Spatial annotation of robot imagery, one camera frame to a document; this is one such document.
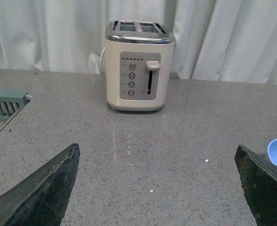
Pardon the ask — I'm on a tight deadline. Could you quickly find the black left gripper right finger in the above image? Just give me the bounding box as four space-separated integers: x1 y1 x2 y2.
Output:
235 145 277 226

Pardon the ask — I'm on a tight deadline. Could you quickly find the white curtain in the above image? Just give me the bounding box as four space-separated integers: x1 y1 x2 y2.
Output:
0 0 277 84

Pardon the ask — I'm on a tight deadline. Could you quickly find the white toaster power cord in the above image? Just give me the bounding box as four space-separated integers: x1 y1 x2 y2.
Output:
99 48 107 75

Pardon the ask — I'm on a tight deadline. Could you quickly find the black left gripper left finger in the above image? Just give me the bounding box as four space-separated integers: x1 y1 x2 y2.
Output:
0 143 80 226

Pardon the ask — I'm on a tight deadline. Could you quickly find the cream two-slot toaster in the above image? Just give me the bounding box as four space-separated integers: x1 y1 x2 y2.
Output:
105 20 175 112

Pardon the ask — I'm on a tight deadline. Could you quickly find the green dish rack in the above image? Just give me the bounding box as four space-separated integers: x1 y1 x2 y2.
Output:
0 89 33 132

